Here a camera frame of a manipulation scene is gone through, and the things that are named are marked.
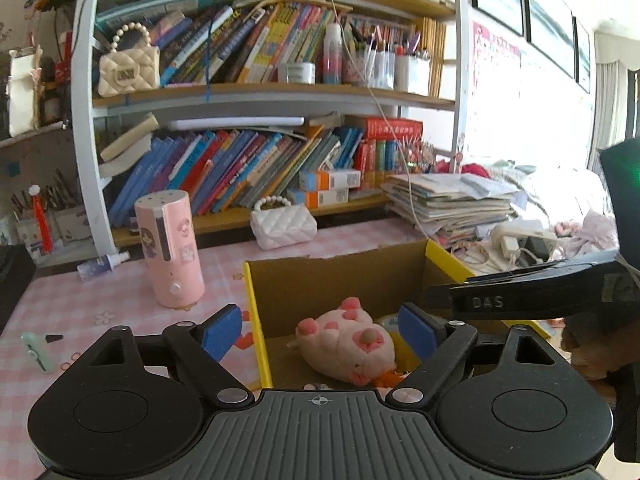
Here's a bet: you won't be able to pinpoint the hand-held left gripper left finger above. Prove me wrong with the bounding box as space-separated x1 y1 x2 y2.
87 303 255 407

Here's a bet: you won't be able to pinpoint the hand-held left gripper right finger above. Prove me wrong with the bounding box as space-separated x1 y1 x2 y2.
391 302 554 407

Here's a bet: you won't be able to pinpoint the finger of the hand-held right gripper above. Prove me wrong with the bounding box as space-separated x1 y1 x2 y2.
423 282 457 314

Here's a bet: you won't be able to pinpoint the pink plush pig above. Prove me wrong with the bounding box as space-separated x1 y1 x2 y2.
287 296 399 389

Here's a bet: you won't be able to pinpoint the yellow cardboard box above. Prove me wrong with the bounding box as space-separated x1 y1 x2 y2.
242 238 552 391

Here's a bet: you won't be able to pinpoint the person's right hand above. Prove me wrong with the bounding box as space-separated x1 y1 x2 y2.
560 316 627 382

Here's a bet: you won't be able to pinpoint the white power adapter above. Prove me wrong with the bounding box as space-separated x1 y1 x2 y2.
490 219 559 262

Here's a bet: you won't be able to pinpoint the pink cylindrical humidifier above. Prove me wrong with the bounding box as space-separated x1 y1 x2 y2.
134 190 206 310

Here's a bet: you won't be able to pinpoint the stack of papers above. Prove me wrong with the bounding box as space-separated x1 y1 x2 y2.
382 172 519 237

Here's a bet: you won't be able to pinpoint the white quilted purse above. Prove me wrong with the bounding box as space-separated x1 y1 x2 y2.
249 196 319 251

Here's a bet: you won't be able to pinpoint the pink checked tablecloth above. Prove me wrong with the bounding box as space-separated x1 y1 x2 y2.
0 217 451 480

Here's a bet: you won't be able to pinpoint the small white spray bottle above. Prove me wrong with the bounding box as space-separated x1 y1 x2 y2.
76 251 132 284

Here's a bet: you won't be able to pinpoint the orange white carton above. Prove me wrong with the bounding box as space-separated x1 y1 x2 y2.
287 187 351 210
299 169 362 192

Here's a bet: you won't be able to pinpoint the thick red dictionaries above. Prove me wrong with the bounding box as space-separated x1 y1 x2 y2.
357 116 424 187

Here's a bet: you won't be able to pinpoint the row of colourful books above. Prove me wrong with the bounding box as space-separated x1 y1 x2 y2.
107 122 366 222

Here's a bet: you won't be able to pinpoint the grey desk pen organiser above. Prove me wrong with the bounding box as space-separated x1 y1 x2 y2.
10 170 94 257

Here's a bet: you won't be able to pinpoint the beige lying books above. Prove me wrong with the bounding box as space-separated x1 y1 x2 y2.
98 112 161 179

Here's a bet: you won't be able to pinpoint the red white santa pen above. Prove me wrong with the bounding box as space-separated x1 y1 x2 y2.
28 185 55 256

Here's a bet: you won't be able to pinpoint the white bookshelf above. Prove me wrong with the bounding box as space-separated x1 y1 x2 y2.
69 0 474 257

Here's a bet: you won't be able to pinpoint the white pen cup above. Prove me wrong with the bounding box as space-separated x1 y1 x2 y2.
394 54 432 97

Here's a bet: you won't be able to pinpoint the clear pen cup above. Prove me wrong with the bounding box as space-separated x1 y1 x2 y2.
349 42 397 89

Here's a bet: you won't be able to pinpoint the pink white bottle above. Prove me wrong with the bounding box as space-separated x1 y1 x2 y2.
322 22 345 85

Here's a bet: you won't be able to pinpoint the round white jar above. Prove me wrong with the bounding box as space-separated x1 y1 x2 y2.
277 61 317 85

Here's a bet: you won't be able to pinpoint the shelf of leaning workbooks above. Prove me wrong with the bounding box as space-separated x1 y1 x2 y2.
95 0 352 87

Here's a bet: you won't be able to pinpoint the cream hanging bag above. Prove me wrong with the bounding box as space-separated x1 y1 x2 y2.
7 45 44 139

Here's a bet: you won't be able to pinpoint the pink wall poster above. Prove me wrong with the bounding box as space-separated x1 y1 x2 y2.
472 20 524 173

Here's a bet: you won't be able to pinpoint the white hanging cable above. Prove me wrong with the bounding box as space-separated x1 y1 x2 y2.
320 0 432 239

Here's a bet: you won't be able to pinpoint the small framed wall picture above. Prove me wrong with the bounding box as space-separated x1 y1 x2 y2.
574 17 594 94

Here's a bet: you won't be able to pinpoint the cream quilted pearl-handle purse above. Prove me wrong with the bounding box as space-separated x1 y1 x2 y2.
97 22 161 98

